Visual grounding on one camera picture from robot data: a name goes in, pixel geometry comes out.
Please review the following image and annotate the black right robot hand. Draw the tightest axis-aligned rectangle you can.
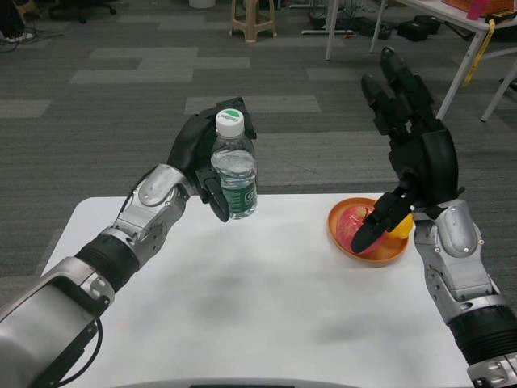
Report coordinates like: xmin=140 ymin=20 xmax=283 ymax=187
xmin=350 ymin=46 xmax=466 ymax=255

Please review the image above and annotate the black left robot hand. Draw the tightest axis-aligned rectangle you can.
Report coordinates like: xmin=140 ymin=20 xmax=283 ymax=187
xmin=166 ymin=95 xmax=259 ymax=222

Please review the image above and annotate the clear plastic water bottle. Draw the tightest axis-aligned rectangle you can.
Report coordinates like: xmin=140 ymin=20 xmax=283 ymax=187
xmin=210 ymin=108 xmax=259 ymax=221

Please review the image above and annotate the yellow citrus fruit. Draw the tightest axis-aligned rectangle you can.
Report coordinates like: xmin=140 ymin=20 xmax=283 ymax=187
xmin=385 ymin=212 xmax=415 ymax=240

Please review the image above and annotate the orange plate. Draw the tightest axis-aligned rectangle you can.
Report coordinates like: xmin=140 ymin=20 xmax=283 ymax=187
xmin=327 ymin=196 xmax=415 ymax=268

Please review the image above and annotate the red apple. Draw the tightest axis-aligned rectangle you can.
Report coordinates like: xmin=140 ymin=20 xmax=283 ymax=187
xmin=335 ymin=204 xmax=389 ymax=254

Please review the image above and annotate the beige plastic stool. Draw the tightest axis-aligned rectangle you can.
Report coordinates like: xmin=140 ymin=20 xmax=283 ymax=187
xmin=230 ymin=0 xmax=278 ymax=44

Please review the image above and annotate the black case on floor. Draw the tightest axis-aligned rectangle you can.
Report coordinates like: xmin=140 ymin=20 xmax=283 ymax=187
xmin=397 ymin=15 xmax=442 ymax=42

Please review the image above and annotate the black and yellow tool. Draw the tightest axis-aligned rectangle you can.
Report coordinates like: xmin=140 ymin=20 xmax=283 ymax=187
xmin=482 ymin=10 xmax=513 ymax=24

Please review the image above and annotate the white metal-legged desk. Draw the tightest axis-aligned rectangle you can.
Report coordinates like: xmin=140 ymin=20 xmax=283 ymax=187
xmin=325 ymin=0 xmax=517 ymax=122

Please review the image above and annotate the orange flat box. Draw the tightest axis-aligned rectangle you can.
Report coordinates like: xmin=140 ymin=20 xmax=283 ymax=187
xmin=441 ymin=0 xmax=506 ymax=15

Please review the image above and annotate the black office chair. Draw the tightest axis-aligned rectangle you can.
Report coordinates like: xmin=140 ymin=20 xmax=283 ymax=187
xmin=48 ymin=0 xmax=118 ymax=24

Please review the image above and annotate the white desk foot bar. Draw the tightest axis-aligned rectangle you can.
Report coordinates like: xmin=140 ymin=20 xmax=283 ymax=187
xmin=301 ymin=28 xmax=356 ymax=36

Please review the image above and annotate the white power strip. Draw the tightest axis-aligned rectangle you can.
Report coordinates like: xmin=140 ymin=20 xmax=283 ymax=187
xmin=0 ymin=32 xmax=36 ymax=44

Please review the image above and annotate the wooden chair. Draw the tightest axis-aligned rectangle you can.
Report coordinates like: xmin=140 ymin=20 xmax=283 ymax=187
xmin=11 ymin=0 xmax=40 ymax=23

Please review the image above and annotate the yellow hanging strap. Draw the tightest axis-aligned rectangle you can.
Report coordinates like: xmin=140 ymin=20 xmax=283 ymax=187
xmin=462 ymin=18 xmax=497 ymax=87

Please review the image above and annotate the black floor cable tangle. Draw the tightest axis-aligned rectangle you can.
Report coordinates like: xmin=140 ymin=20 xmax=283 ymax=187
xmin=309 ymin=0 xmax=393 ymax=41

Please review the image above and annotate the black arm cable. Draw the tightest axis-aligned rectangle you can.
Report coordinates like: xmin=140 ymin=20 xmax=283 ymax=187
xmin=30 ymin=310 xmax=104 ymax=388

